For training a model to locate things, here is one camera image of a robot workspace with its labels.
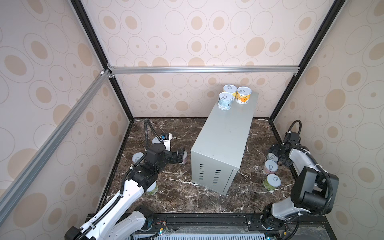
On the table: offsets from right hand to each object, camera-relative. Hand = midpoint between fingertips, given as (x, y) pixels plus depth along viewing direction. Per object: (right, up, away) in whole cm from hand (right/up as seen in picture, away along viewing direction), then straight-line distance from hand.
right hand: (279, 153), depth 90 cm
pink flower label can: (-7, -8, -3) cm, 11 cm away
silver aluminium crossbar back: (+9, +79, +68) cm, 105 cm away
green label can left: (-74, -18, -11) cm, 76 cm away
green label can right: (-8, -15, -7) cm, 19 cm away
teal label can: (-3, -3, +2) cm, 4 cm away
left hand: (-58, +6, -16) cm, 61 cm away
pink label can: (-55, +1, -19) cm, 59 cm away
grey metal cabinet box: (-43, +3, -30) cm, 52 cm away
